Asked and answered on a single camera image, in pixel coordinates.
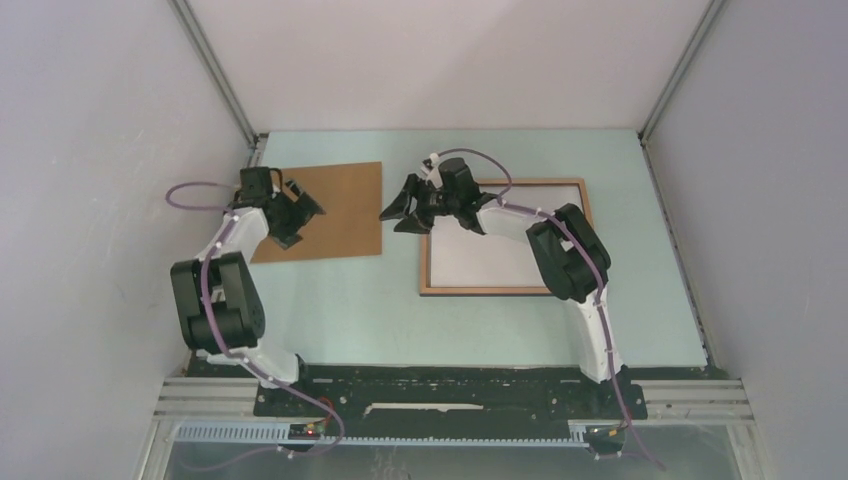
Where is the brown cardboard backing board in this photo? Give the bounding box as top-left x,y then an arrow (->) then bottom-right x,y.
251,162 -> 383,264

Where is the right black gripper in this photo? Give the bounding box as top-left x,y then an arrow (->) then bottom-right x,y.
379,174 -> 459,237

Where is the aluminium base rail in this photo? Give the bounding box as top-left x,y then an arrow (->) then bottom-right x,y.
136,363 -> 764,479

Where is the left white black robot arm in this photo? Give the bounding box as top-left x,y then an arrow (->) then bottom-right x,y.
170,167 -> 324,417

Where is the corner aluminium profile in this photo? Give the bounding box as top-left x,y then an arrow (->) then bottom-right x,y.
167,0 -> 259,149
638,0 -> 728,147

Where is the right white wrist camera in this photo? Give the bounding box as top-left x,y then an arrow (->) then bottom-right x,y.
421,153 -> 443,189

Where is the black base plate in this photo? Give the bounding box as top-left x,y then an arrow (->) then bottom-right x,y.
294,365 -> 647,441

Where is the wooden picture frame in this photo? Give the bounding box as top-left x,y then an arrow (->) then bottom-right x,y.
418,176 -> 594,297

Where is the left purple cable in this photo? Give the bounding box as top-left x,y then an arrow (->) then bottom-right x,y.
164,182 -> 346,465

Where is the landscape photo print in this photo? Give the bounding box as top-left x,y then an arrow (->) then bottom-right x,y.
429,185 -> 586,288

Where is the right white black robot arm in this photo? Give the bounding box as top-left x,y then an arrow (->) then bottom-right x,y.
379,153 -> 623,418

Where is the left corner aluminium profile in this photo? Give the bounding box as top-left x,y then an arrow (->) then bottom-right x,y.
167,0 -> 259,149

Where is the right corner aluminium profile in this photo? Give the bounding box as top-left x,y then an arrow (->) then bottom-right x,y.
638,0 -> 728,147

